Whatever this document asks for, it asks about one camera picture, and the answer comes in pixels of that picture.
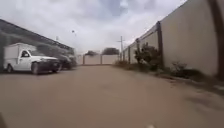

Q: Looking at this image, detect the green bush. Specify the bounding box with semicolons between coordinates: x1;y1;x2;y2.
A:
133;42;164;72

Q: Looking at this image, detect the low bush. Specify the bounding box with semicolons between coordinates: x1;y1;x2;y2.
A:
168;61;205;81

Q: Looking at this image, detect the utility pole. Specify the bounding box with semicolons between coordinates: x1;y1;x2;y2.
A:
116;35;127;61

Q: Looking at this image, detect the grey concrete wall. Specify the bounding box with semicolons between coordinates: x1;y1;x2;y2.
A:
121;0;224;82

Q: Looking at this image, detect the dark car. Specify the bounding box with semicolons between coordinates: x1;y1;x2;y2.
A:
57;54;79;71

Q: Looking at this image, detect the tree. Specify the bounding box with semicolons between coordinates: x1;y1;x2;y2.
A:
101;47;121;56
84;50;100;57

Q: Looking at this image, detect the pale boundary wall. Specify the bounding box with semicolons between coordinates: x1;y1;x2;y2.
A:
75;53;121;66

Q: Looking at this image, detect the white box truck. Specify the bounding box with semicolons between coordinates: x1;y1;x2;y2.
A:
2;42;63;75

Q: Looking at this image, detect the long dark building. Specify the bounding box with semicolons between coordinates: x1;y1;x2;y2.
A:
0;18;76;72

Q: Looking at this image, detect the brown dirt road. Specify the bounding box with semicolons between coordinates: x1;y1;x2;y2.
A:
0;63;224;128

